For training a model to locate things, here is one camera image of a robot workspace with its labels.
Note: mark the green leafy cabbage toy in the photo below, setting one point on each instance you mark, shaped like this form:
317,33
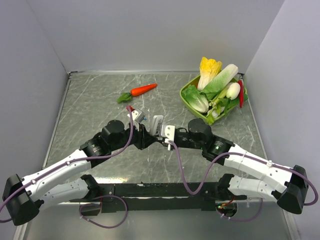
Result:
195,99

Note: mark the orange toy carrot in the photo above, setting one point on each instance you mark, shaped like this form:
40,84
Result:
135,92

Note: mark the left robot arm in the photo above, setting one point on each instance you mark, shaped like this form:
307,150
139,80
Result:
24,197

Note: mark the green romaine lettuce toy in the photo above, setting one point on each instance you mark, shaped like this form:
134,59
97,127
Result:
221,79

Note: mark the red chili pepper toy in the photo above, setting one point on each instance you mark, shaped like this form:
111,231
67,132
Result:
241,93

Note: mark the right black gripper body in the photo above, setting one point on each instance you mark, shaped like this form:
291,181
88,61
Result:
184,141

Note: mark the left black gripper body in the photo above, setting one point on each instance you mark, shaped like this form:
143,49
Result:
138,138

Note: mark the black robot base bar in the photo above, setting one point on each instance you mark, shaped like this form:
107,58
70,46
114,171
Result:
158,196

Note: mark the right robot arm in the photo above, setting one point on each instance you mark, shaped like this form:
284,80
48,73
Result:
284,185

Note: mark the green celery stalk toy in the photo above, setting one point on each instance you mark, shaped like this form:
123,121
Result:
217,106

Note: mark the white remote control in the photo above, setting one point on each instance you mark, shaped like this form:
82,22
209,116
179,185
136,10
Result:
156,125

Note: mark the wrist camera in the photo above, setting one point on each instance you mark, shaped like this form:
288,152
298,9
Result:
168,132
135,117

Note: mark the white radish toy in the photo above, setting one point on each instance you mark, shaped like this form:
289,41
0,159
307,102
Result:
233,91

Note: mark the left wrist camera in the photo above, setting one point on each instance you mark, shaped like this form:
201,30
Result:
135,117

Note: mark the yellow napa cabbage toy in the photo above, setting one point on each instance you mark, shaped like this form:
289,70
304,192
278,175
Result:
208,69

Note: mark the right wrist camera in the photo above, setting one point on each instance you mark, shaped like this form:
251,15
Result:
168,132

